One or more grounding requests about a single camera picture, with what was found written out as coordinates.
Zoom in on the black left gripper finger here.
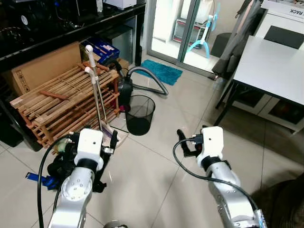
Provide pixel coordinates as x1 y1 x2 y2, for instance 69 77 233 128
47 159 77 191
93 164 108 193

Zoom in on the teal floor mat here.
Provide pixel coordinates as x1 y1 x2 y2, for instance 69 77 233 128
141 59 184 86

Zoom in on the round brown sofa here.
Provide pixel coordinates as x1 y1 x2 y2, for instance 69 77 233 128
251 175 304 228

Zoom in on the small blue plastic piece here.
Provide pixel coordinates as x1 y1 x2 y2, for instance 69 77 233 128
26 172 58 190

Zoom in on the wooden slatted rack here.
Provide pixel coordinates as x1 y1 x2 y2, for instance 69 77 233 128
9 62 121 149

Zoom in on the black mesh waste bin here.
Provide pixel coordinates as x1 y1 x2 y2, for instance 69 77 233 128
124 95 156 137

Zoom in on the black vacuum cleaner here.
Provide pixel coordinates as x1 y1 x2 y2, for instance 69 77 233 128
116 59 136 109

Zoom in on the low white cabinet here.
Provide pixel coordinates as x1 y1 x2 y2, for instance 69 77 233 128
232 85 304 134

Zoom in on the large brown cardboard box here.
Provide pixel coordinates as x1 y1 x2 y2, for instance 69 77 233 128
2 42 84 96

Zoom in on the broom with white grip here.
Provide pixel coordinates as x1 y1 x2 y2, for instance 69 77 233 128
85 45 111 133

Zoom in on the turquoise white small fan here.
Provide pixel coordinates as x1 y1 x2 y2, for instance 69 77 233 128
187 4 222 58

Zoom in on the grey hanging cloth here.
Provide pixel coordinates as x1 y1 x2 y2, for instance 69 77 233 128
211 0 263 79

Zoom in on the glass sliding door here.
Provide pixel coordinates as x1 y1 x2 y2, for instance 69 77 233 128
145 0 220 73

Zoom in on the blue printed box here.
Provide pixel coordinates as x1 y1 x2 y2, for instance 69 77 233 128
81 37 121 65

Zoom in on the black shelf rack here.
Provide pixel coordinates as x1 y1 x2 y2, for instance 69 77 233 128
0 0 147 73

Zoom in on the grey table with black legs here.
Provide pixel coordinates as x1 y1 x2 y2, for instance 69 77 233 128
213 36 304 127

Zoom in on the tall white cabinet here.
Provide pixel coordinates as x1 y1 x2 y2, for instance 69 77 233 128
254 0 304 50

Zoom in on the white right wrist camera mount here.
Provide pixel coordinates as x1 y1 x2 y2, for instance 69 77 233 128
201 126 224 158

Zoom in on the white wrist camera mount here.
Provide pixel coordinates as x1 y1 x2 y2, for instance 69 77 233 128
76 128 105 161
201 126 224 158

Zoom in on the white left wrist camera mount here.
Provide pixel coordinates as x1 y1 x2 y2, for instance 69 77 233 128
76 128 105 161

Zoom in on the long-handled dustpan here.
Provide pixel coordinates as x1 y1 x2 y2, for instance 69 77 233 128
84 66 127 149

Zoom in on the grey vacuum hose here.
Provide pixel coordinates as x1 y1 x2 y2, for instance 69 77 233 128
125 66 170 96

